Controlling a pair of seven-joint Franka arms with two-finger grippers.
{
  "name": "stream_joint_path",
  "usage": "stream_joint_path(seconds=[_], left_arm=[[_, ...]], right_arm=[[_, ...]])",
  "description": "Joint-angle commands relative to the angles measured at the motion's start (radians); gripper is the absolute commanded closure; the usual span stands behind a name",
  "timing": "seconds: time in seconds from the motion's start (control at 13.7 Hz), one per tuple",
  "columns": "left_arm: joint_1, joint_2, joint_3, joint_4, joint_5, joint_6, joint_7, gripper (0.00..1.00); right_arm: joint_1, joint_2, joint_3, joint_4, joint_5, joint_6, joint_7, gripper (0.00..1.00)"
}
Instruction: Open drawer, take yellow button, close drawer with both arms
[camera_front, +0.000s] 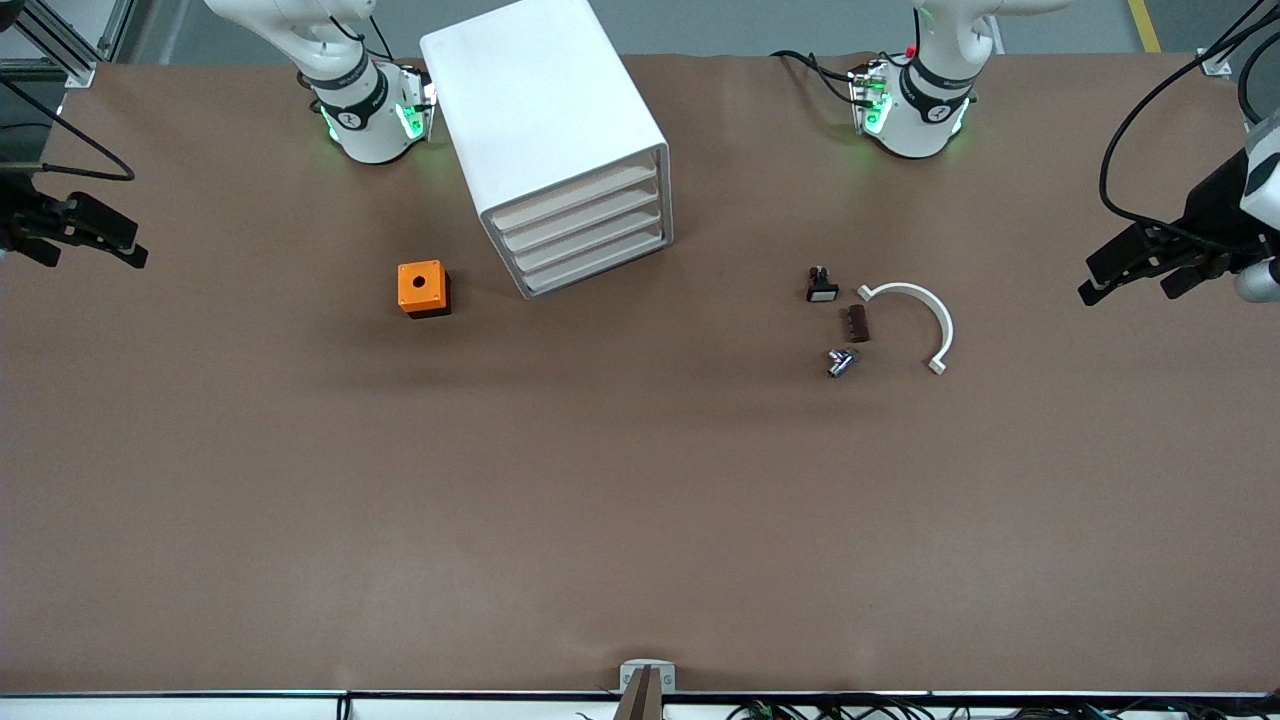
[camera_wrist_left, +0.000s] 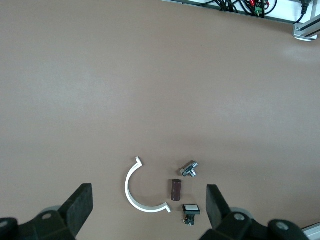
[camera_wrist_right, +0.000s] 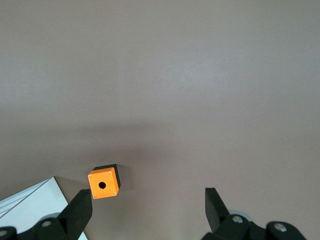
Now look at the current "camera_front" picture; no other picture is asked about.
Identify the white plastic drawer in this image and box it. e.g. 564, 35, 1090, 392
510, 208, 666, 274
500, 186, 663, 253
520, 231, 670, 298
485, 162, 661, 231

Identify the orange button enclosure box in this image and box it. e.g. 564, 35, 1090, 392
397, 260, 452, 319

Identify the white table edge rail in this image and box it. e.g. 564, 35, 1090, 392
0, 690, 1280, 720

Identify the grey arm base connector box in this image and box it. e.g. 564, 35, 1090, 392
398, 62, 438, 141
850, 58, 893, 136

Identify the black arm base cable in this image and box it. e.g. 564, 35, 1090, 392
770, 50, 863, 107

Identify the white drawer cabinet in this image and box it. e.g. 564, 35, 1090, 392
420, 0, 674, 301

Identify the aluminium frame profile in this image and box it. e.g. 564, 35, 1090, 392
1200, 0, 1280, 77
0, 0, 101, 88

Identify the white curved bracket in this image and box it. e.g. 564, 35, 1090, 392
858, 283, 954, 376

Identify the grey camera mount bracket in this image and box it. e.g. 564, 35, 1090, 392
620, 660, 676, 720

